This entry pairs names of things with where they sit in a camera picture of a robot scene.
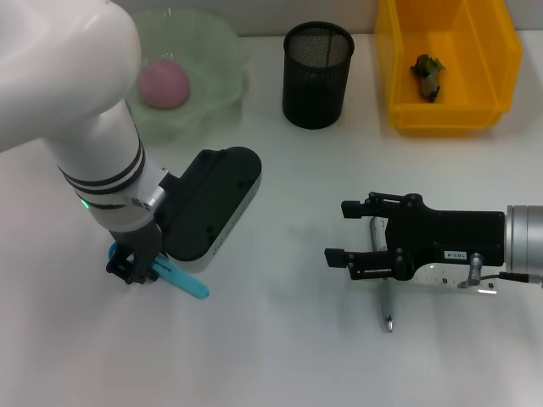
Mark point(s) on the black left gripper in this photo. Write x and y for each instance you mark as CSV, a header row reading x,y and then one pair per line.
x,y
140,241

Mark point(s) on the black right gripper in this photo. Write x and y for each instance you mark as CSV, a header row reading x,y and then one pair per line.
x,y
449,233

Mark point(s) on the blue scissors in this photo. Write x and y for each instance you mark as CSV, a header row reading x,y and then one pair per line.
x,y
186,284

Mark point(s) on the green plastic wrapper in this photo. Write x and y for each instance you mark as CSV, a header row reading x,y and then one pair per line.
x,y
428,72

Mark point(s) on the pink peach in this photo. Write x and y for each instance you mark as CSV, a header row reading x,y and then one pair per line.
x,y
165,82

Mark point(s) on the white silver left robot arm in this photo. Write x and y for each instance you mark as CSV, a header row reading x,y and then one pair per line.
x,y
63,106

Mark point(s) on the silver pen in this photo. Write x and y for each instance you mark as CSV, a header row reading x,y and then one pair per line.
x,y
387,305

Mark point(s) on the clear plastic ruler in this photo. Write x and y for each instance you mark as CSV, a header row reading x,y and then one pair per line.
x,y
441,277

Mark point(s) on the black mesh pen holder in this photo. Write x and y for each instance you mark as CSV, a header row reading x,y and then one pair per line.
x,y
316,85

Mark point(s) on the translucent green fruit plate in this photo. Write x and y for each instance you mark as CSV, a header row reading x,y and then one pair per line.
x,y
203,55

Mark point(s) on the yellow plastic bin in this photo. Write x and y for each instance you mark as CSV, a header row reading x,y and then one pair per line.
x,y
475,85

